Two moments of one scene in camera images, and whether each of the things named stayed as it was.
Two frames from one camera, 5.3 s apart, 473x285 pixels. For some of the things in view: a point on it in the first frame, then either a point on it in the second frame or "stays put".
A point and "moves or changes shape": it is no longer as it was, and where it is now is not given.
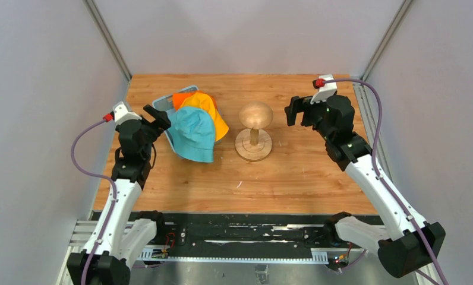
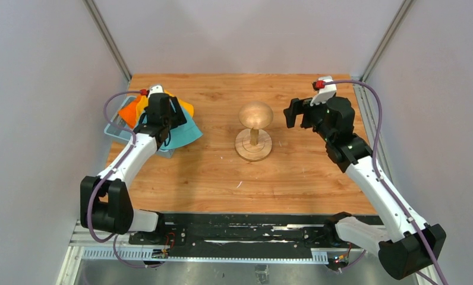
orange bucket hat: [179, 97] moves or changes shape
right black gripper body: [312, 113] stays put
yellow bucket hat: [203, 100] to [143, 103]
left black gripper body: [151, 130] to [167, 122]
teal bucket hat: [192, 132] moves or changes shape
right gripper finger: [296, 105] stays put
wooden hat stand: [254, 143] stays put
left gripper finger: [161, 117] to [177, 115]
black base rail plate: [228, 231] stays put
